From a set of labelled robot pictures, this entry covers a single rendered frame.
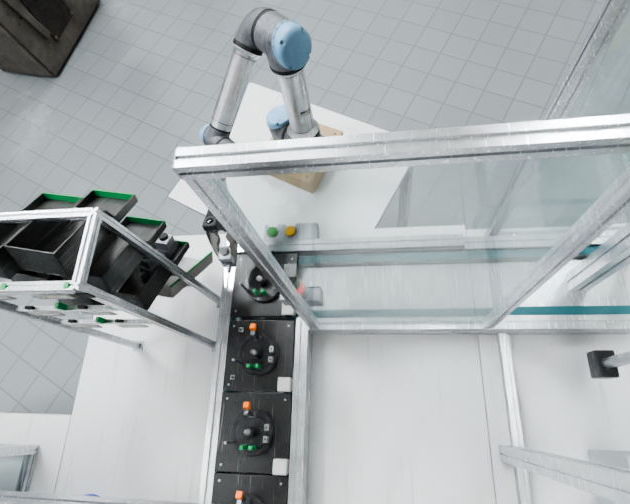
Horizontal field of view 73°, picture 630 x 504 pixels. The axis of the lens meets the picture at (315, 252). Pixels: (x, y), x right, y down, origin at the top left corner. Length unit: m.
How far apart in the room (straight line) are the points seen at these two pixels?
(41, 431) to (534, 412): 1.76
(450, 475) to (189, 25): 3.74
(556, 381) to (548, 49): 2.50
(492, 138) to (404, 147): 0.10
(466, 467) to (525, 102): 2.38
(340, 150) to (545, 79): 2.95
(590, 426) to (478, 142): 1.28
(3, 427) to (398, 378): 1.51
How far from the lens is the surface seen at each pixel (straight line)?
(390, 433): 1.55
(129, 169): 3.44
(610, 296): 1.72
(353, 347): 1.57
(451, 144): 0.52
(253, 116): 2.11
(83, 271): 1.01
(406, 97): 3.20
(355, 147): 0.52
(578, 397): 1.67
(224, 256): 1.43
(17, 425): 2.09
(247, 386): 1.52
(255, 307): 1.56
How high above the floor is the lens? 2.41
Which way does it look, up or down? 67 degrees down
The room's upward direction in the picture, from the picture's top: 23 degrees counter-clockwise
